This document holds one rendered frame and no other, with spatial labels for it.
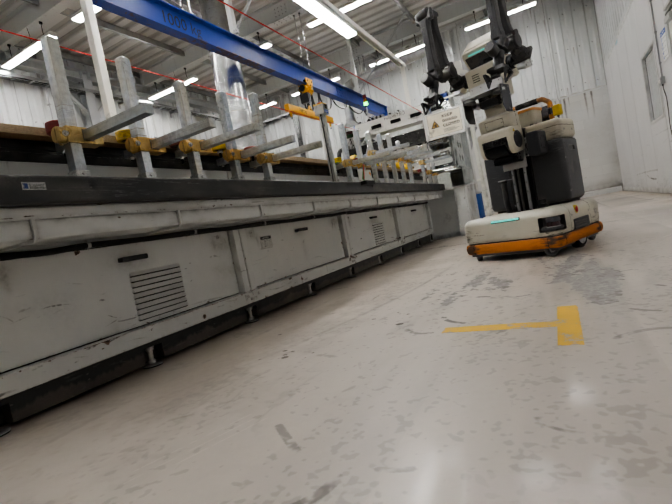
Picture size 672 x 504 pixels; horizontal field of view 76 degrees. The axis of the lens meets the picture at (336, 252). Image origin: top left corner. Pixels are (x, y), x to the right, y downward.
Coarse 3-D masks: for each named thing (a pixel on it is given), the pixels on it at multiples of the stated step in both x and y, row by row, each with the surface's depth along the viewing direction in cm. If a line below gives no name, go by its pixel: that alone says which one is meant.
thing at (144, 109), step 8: (144, 104) 120; (152, 104) 122; (128, 112) 123; (136, 112) 121; (144, 112) 120; (152, 112) 122; (104, 120) 128; (112, 120) 126; (120, 120) 125; (128, 120) 123; (136, 120) 125; (88, 128) 132; (96, 128) 130; (104, 128) 128; (112, 128) 128; (120, 128) 129; (88, 136) 132; (96, 136) 132; (56, 144) 139; (64, 152) 140
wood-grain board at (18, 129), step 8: (0, 128) 128; (8, 128) 130; (16, 128) 132; (24, 128) 134; (32, 128) 136; (40, 128) 139; (0, 136) 132; (8, 136) 133; (16, 136) 135; (24, 136) 136; (32, 136) 138; (40, 136) 139; (48, 136) 141; (104, 136) 158; (112, 136) 161; (104, 144) 161; (112, 144) 163; (120, 144) 165; (280, 160) 263; (288, 160) 268; (296, 160) 275; (304, 160) 284; (312, 160) 293; (320, 160) 303; (352, 168) 364; (368, 168) 385
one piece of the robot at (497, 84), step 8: (496, 80) 258; (472, 88) 270; (480, 88) 267; (496, 88) 252; (504, 88) 251; (472, 96) 262; (480, 96) 264; (496, 96) 261; (504, 96) 252; (464, 104) 269; (472, 104) 270; (488, 104) 266; (496, 104) 263; (504, 104) 251; (464, 112) 270; (472, 112) 275; (472, 120) 274
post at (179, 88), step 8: (176, 88) 173; (184, 88) 175; (176, 96) 174; (184, 96) 174; (184, 104) 174; (184, 112) 173; (184, 120) 174; (192, 120) 176; (192, 136) 175; (192, 152) 174; (192, 160) 175; (200, 160) 177; (192, 168) 175; (200, 168) 176
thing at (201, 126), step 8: (200, 120) 143; (208, 120) 142; (184, 128) 147; (192, 128) 145; (200, 128) 144; (208, 128) 144; (160, 136) 153; (168, 136) 151; (176, 136) 149; (184, 136) 148; (152, 144) 155; (160, 144) 153; (168, 144) 154; (128, 152) 161
